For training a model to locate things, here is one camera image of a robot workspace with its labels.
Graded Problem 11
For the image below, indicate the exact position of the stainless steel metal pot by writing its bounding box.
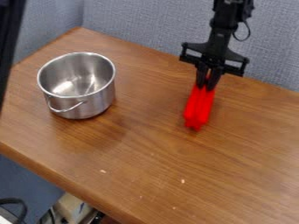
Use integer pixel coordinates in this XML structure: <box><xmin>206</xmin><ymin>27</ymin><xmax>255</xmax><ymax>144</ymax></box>
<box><xmin>36</xmin><ymin>52</ymin><xmax>116</xmax><ymax>120</ymax></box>

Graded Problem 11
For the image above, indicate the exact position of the beige box under table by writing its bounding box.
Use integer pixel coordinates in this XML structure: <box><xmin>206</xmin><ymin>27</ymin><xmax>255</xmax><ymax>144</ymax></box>
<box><xmin>53</xmin><ymin>192</ymin><xmax>93</xmax><ymax>224</ymax></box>

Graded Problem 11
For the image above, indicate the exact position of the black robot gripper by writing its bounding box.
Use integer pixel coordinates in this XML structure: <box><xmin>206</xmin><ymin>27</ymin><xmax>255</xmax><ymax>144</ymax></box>
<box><xmin>180</xmin><ymin>20</ymin><xmax>248</xmax><ymax>91</ymax></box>

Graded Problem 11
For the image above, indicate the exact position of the red star-shaped block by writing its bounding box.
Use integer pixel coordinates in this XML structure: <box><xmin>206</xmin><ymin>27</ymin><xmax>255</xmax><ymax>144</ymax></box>
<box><xmin>183</xmin><ymin>78</ymin><xmax>215</xmax><ymax>130</ymax></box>

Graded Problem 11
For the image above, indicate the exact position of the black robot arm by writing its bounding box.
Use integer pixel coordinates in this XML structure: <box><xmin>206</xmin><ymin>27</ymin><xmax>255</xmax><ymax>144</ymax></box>
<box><xmin>180</xmin><ymin>0</ymin><xmax>255</xmax><ymax>91</ymax></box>

